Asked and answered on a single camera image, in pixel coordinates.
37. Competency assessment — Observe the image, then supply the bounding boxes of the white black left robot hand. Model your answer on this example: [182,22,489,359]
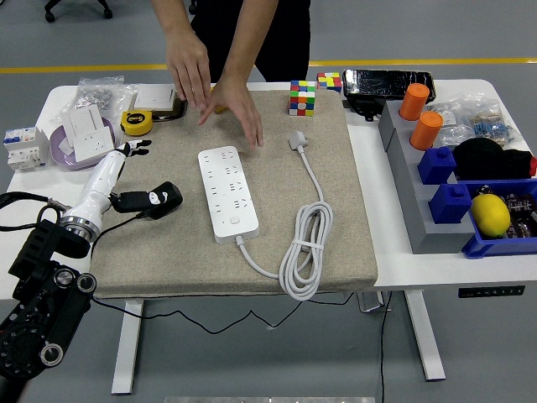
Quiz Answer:
[66,139,169,230]

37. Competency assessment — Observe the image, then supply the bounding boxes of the person's right hand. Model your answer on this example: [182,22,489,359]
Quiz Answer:
[164,24,211,113]

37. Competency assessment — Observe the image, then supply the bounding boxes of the person's left hand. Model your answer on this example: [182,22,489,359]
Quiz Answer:
[197,76,265,151]

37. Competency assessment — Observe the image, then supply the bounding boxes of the black plug adapter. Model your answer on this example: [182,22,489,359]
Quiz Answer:
[144,181,184,221]

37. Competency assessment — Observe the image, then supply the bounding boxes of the white power strip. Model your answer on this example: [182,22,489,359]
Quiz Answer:
[197,145,260,246]

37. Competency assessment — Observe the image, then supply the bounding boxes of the purple plate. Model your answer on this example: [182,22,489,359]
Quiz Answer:
[49,116,117,171]

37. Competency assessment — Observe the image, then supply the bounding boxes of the large Rubik's cube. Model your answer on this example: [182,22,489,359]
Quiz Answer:
[288,80,317,118]

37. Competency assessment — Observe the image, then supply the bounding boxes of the person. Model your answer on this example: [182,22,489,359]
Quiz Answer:
[190,0,312,84]

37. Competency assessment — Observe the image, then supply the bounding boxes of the white circuit breaker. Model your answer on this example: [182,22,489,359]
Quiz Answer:
[3,126,50,172]

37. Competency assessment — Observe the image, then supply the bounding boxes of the clear bag of screws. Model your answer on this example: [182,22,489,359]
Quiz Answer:
[74,75,139,121]

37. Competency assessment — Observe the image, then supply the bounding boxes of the small Rubik's cube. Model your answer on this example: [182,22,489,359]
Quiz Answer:
[316,71,343,94]

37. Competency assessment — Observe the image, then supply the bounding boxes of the grey-brown mat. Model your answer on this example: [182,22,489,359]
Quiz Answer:
[90,89,378,300]

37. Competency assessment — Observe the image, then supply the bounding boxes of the black office chair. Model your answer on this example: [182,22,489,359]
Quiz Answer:
[44,0,113,23]

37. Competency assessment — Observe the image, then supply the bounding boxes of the black device stand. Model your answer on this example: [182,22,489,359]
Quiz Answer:
[343,97,389,123]

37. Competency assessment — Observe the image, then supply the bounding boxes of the black glossy flat device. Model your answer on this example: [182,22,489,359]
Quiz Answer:
[341,69,436,102]

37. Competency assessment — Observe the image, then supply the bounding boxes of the white table leg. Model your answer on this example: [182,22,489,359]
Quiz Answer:
[404,289,446,382]
[111,300,144,395]

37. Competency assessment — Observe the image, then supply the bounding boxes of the orange cylinder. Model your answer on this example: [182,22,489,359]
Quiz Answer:
[409,111,445,151]
[398,82,430,121]

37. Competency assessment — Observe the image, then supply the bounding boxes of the blue block with stud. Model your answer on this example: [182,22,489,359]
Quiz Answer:
[417,145,457,186]
[428,183,474,225]

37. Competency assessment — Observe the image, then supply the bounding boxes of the clear bag of white parts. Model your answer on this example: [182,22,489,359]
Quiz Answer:
[427,98,475,147]

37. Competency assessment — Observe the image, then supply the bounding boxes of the grey stepped block base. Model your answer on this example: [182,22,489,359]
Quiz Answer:
[378,100,477,255]

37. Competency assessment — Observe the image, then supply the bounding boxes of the grey metal box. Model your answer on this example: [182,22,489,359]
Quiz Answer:
[357,291,392,314]

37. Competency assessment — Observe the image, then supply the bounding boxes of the clear bag of resistors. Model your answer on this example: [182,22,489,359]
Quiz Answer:
[461,92,524,149]

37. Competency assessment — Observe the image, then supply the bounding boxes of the black cloth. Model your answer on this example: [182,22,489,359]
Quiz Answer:
[451,138,536,181]

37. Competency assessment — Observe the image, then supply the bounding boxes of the yellow lemon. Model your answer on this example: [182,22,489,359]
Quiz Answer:
[469,194,512,239]

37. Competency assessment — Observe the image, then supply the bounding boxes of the blue plastic bin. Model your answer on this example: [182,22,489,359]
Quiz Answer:
[461,179,537,259]

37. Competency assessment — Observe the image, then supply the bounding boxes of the dark cylindrical components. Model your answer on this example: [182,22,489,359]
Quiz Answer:
[473,184,537,240]

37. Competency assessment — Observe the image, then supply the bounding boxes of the black table control panel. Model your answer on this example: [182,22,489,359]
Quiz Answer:
[457,285,526,299]

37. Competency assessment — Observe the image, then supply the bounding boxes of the white wall socket panel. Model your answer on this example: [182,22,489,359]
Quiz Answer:
[73,128,117,163]

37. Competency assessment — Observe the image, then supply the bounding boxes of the white wall switch plate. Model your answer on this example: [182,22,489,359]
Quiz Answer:
[133,83,177,113]

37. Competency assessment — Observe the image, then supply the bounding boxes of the white power strip cord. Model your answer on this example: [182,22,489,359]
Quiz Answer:
[237,130,335,301]

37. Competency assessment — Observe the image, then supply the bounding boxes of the black plug cord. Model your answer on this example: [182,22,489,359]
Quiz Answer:
[89,212,356,336]

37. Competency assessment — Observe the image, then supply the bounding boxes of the thin black cable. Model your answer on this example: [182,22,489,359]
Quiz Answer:
[378,291,394,403]

